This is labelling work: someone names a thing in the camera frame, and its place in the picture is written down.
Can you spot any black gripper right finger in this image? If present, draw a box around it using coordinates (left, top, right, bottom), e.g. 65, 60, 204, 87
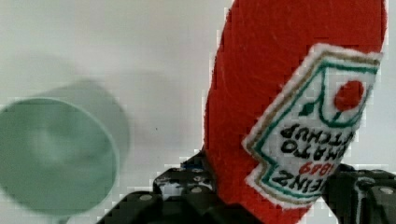
322, 163, 396, 224

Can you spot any green metal mug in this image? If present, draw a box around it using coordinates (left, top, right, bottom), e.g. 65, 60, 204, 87
1, 80, 130, 224

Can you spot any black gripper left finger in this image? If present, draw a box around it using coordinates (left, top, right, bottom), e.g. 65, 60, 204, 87
97, 150, 262, 224

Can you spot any red plush ketchup bottle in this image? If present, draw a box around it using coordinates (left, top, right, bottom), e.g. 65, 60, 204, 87
204, 0, 387, 224

